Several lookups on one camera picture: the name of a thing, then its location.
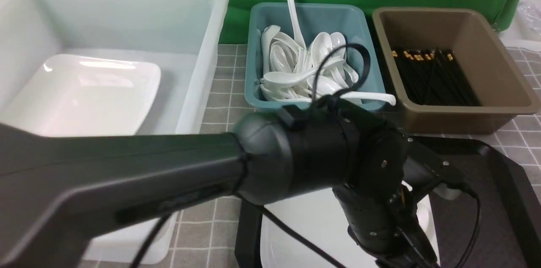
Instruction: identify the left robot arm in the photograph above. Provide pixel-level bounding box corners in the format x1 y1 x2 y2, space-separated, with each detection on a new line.
1 96 475 268

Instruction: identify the white spoon lying across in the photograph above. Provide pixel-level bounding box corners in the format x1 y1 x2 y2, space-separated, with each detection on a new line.
260 58 345 87

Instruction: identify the upright white spoon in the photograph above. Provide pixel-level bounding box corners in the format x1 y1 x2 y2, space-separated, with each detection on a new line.
287 0 306 49

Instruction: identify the black serving tray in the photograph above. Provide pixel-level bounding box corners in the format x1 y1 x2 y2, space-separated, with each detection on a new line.
234 137 541 268

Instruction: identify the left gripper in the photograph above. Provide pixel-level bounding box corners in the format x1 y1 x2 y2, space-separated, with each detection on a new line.
333 137 474 268

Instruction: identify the white square plate in bin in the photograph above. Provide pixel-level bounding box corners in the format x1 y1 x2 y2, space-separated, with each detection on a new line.
1 54 161 137

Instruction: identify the large translucent white bin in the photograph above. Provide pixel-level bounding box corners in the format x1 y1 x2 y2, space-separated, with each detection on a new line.
0 0 230 265

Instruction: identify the white square rice plate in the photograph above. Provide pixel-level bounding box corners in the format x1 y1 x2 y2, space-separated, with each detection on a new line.
260 183 440 268

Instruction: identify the brown plastic bin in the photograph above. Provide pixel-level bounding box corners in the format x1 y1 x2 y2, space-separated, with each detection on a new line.
372 7 540 134

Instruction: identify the black chopsticks pile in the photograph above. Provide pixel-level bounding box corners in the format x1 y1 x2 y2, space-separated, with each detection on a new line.
392 48 481 107

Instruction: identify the teal plastic bin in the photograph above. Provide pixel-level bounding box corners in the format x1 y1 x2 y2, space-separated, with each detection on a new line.
245 3 387 113

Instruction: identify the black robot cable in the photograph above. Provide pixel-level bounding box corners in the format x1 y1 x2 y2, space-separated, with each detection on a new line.
311 43 372 110

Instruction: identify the clear plastic bag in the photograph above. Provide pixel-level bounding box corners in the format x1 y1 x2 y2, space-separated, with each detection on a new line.
516 1 541 41

